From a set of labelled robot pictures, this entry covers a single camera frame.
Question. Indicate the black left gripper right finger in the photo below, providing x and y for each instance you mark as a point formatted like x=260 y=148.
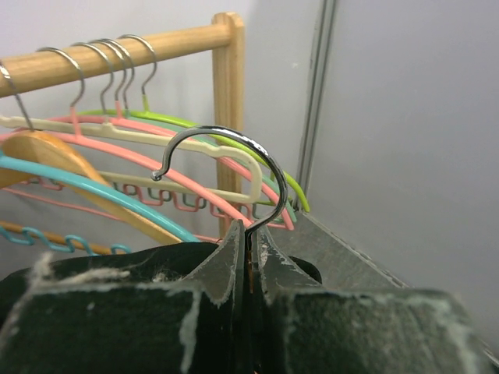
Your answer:
x=307 y=328

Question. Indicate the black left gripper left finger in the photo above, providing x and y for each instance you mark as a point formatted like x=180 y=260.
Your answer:
x=168 y=309

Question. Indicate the turquoise plastic hanger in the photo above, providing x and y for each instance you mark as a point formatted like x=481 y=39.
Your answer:
x=72 y=170

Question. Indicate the wooden hanger with bar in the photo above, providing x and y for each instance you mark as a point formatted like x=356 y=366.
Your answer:
x=37 y=140

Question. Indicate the cream plastic hanger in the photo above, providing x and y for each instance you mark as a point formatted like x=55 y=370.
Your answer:
x=84 y=129

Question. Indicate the pink plastic hanger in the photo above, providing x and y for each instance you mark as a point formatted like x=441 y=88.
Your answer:
x=76 y=137
x=273 y=195

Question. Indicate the lime green hanger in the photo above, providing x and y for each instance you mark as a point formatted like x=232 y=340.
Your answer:
x=224 y=141

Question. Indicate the wooden clothes rack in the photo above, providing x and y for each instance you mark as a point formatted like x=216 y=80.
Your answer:
x=47 y=67

